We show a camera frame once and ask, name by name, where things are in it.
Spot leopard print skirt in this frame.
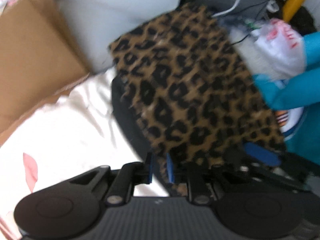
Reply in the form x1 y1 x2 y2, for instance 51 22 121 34
108 2 287 198

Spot teal cartoon print blanket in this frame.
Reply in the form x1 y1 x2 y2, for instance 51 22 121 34
251 31 320 173

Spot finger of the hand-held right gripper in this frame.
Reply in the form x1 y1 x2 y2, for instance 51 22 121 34
244 142 281 168
224 146 248 171

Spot white printed plastic bag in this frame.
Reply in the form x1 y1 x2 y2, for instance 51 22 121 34
251 19 306 80

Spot yellow pole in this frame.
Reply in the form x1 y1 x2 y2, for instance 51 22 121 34
282 0 312 23

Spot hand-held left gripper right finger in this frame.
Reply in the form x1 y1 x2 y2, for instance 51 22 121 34
166 154 240 205

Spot folded black clothes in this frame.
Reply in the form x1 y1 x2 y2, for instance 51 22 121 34
111 76 175 180

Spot cream bear print blanket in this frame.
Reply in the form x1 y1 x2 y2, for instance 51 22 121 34
0 67 168 240

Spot creased cardboard sheet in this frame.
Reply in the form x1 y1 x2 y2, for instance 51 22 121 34
0 0 90 145

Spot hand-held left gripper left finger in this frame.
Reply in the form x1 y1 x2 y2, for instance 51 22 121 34
69 153 154 206

